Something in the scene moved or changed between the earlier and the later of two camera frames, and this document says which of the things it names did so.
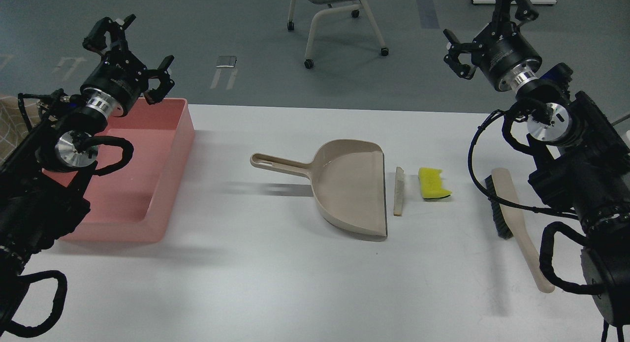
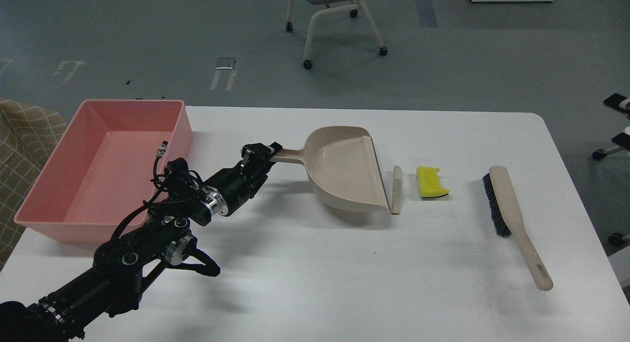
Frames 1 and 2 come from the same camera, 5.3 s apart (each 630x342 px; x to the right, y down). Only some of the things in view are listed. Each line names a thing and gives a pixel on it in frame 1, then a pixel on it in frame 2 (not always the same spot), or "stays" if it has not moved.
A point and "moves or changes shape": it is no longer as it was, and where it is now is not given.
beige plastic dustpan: (348, 180) moves or changes shape
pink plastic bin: (131, 203) stays
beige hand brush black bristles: (510, 222) stays
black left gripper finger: (156, 95) -> (277, 147)
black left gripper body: (121, 75) -> (237, 183)
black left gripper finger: (108, 35) -> (255, 154)
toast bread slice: (399, 186) stays
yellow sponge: (431, 183) stays
